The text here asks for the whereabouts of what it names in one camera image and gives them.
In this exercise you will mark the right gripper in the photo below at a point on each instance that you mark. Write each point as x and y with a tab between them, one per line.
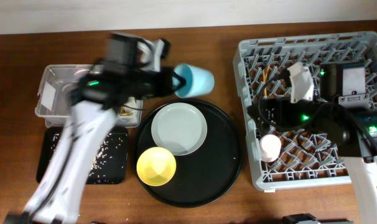
281	106

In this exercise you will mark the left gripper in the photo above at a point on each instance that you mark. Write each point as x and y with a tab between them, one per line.
167	73

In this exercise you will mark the blue plastic cup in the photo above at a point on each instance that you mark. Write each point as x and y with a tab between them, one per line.
198	81

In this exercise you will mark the pink plastic cup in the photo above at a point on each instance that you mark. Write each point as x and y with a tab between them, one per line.
270	146

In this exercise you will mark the wooden chopstick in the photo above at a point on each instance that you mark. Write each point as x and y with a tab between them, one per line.
265	75

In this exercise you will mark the gold snack wrapper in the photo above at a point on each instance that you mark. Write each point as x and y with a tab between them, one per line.
124	111

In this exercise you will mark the yellow bowl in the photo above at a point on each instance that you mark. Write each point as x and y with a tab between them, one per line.
156	166

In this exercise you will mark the peanut shell food scraps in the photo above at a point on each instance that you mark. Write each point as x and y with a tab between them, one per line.
104	155

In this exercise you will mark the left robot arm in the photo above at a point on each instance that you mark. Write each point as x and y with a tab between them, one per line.
131	68

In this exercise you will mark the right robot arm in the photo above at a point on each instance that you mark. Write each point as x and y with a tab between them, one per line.
341	112

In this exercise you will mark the grey dishwasher rack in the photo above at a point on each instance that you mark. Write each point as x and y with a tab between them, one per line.
309	160

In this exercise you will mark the grey round plate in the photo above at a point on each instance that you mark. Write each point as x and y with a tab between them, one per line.
180	128

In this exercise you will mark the black rectangular tray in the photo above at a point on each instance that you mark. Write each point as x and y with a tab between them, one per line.
114	158

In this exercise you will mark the clear plastic bin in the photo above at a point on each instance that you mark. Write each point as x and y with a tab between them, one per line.
57	81

